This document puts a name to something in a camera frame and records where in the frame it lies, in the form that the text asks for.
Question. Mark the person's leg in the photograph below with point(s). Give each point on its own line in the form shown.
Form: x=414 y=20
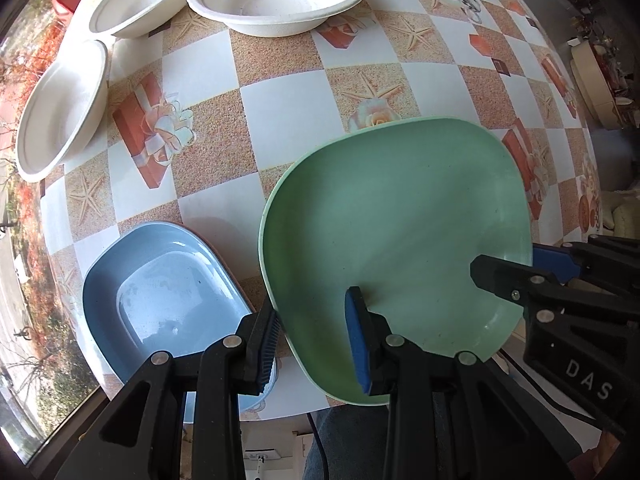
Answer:
x=350 y=442

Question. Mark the person's right forearm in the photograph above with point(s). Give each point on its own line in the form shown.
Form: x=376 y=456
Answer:
x=616 y=457

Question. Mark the blue plate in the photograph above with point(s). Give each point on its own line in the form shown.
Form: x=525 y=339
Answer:
x=160 y=300

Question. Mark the cream sofa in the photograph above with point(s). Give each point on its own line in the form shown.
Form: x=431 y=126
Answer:
x=595 y=85

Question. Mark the green plate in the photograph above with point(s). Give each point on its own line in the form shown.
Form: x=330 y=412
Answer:
x=400 y=240

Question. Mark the white power strip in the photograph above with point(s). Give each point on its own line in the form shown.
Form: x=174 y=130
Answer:
x=261 y=456

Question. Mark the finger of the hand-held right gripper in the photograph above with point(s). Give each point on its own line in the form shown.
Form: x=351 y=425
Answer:
x=505 y=277
x=550 y=260

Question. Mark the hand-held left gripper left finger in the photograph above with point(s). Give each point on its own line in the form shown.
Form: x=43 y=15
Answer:
x=266 y=355

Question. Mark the printed checkered tablecloth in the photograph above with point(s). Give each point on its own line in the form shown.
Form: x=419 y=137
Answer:
x=280 y=110

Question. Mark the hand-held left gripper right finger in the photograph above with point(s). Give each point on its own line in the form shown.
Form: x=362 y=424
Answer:
x=358 y=345

